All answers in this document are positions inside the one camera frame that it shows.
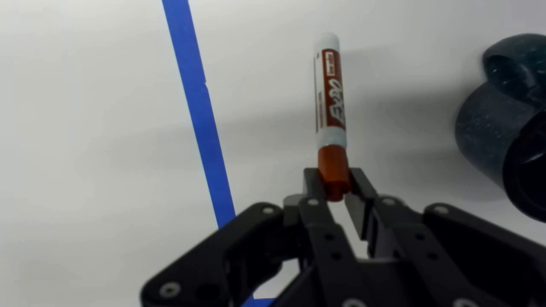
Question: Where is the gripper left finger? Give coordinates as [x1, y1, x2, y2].
[140, 168, 358, 307]

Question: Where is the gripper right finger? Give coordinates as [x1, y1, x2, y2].
[345, 168, 546, 307]

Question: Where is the white marker with red cap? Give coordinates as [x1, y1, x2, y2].
[314, 32, 352, 203]

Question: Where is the dark blue speckled mug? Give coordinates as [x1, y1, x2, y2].
[454, 33, 546, 223]

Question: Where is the blue tape strip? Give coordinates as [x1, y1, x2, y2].
[162, 0, 276, 307]

